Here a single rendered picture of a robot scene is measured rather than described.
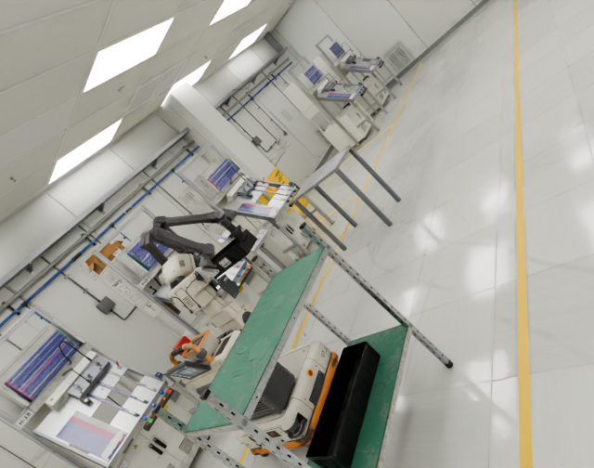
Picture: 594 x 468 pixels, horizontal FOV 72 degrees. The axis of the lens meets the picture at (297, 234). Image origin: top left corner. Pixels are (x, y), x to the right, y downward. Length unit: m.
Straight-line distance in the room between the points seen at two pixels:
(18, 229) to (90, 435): 3.05
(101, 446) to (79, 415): 0.34
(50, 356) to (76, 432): 0.65
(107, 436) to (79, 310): 2.38
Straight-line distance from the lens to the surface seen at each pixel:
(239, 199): 5.29
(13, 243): 5.87
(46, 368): 3.96
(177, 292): 2.82
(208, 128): 7.19
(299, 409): 2.70
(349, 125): 7.98
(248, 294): 4.63
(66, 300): 5.70
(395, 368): 2.03
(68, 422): 3.83
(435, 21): 10.33
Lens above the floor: 1.52
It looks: 13 degrees down
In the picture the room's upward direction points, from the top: 47 degrees counter-clockwise
